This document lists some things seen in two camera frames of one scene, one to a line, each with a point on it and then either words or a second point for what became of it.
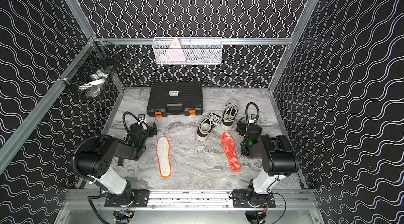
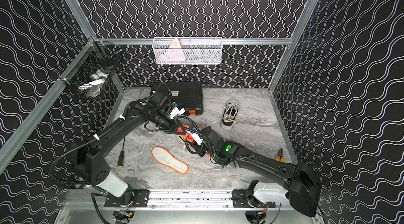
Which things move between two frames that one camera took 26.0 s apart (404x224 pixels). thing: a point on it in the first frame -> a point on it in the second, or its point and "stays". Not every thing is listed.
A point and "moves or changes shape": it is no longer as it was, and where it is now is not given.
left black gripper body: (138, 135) -> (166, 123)
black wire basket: (91, 72) stays
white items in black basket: (94, 88) stays
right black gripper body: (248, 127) -> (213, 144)
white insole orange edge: (162, 151) -> (163, 156)
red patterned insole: (228, 142) moves or changes shape
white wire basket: (203, 50) stays
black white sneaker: (230, 112) stays
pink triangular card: (175, 53) stays
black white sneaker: (209, 124) -> (190, 133)
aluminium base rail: (96, 200) stays
